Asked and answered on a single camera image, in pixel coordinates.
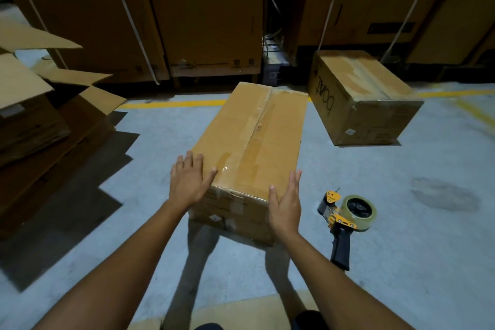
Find flat cardboard sheet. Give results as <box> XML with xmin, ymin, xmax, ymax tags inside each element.
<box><xmin>128</xmin><ymin>290</ymin><xmax>311</xmax><ymax>330</ymax></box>

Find taped plain cardboard box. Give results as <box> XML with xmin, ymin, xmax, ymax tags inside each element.
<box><xmin>188</xmin><ymin>81</ymin><xmax>309</xmax><ymax>247</ymax></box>

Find person's left forearm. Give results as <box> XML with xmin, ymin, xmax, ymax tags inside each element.
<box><xmin>33</xmin><ymin>199</ymin><xmax>191</xmax><ymax>330</ymax></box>

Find person's right forearm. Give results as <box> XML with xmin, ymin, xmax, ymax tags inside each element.
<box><xmin>271</xmin><ymin>230</ymin><xmax>415</xmax><ymax>330</ymax></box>

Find white packing strap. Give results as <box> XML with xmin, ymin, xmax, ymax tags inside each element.
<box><xmin>380</xmin><ymin>0</ymin><xmax>442</xmax><ymax>64</ymax></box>
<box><xmin>317</xmin><ymin>0</ymin><xmax>347</xmax><ymax>53</ymax></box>
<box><xmin>102</xmin><ymin>0</ymin><xmax>160</xmax><ymax>86</ymax></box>
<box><xmin>4</xmin><ymin>0</ymin><xmax>69</xmax><ymax>70</ymax></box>

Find person's left hand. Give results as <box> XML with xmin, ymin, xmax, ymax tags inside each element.
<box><xmin>169</xmin><ymin>151</ymin><xmax>218</xmax><ymax>211</ymax></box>

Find clear packing tape roll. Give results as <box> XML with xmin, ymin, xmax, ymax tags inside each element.
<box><xmin>340</xmin><ymin>195</ymin><xmax>377</xmax><ymax>233</ymax></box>

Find printed taped cardboard box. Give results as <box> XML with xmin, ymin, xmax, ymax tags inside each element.
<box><xmin>308</xmin><ymin>50</ymin><xmax>425</xmax><ymax>147</ymax></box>

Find person's right hand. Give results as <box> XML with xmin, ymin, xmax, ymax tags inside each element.
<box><xmin>268</xmin><ymin>170</ymin><xmax>302</xmax><ymax>240</ymax></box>

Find yellow black tape dispenser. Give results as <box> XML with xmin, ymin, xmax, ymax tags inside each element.
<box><xmin>317</xmin><ymin>188</ymin><xmax>377</xmax><ymax>271</ymax></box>

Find person's dark trousers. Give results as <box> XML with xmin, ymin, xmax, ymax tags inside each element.
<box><xmin>192</xmin><ymin>310</ymin><xmax>330</xmax><ymax>330</ymax></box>

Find open cardboard box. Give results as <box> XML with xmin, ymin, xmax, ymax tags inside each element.
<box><xmin>0</xmin><ymin>57</ymin><xmax>128</xmax><ymax>239</ymax></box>
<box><xmin>0</xmin><ymin>18</ymin><xmax>83</xmax><ymax>169</ymax></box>

